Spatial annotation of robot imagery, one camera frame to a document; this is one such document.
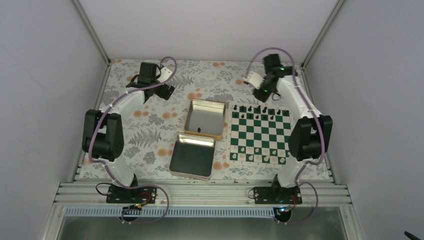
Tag gold metal tin box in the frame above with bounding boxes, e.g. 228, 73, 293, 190
183, 99, 227, 141

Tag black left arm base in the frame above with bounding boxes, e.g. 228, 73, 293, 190
105, 185, 157, 204

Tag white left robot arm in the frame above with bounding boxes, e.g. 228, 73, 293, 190
82, 62, 177, 203

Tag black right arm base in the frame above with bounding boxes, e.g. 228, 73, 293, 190
253, 186, 303, 205

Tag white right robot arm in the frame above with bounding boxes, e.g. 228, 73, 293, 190
247, 53, 333, 204

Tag green white chess board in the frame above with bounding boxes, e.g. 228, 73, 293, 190
227, 102, 294, 167

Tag metal tin lid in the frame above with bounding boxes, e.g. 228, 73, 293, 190
169, 133, 216, 181

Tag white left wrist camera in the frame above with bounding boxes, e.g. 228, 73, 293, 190
157, 66, 174, 83

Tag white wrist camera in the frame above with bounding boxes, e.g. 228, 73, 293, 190
242, 71, 265, 89
157, 66, 174, 83

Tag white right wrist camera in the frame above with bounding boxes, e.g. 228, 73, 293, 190
242, 71, 265, 89

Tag front aluminium rail base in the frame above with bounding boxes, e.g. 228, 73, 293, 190
53, 180, 353, 207

